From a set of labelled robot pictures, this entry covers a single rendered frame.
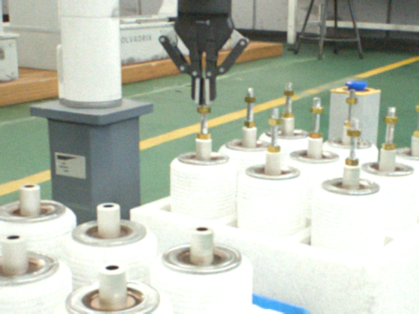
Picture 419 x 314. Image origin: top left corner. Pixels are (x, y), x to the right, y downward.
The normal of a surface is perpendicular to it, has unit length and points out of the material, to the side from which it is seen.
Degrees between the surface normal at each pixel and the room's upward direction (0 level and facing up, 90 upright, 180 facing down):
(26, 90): 90
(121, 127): 90
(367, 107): 90
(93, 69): 90
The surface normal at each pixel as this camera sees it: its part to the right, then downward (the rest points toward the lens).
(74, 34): -0.33, 0.26
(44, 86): 0.90, 0.14
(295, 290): -0.53, 0.22
